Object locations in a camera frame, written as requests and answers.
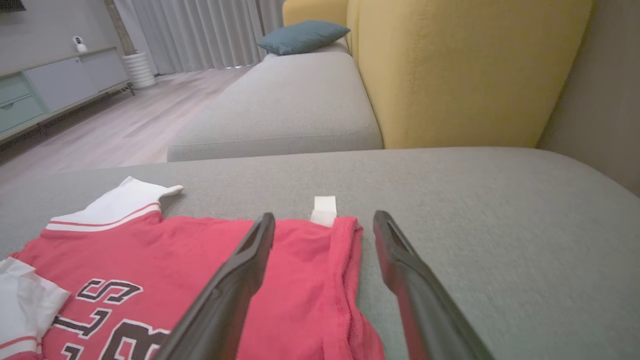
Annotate large grey sofa seat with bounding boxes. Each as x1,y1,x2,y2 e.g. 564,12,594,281
0,146,640,360

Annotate grey sofa back cushion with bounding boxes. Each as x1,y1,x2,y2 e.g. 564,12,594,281
166,41,385,163

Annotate grey sideboard green drawers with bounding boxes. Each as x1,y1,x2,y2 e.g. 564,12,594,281
0,46,136,147

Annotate brown plant trunk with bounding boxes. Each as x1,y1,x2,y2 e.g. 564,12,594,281
103,0,137,56

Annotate white ribbed plant pot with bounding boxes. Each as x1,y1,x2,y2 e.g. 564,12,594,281
122,51,157,90

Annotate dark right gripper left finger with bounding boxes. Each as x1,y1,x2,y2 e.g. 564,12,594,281
152,212,277,360

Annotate teal throw pillow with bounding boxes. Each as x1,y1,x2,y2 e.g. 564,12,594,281
257,20,351,56

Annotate wide yellow sofa backrest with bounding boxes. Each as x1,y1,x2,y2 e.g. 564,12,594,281
346,0,594,150

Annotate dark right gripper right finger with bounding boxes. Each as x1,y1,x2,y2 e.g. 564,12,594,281
372,209,496,360

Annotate red Bulls jersey shirt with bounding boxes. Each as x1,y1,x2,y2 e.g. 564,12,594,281
0,176,386,360

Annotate narrow yellow sofa backrest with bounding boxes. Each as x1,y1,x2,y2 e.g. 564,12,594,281
282,0,350,29

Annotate grey pleated curtain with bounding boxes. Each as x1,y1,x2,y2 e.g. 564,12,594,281
114,0,287,76

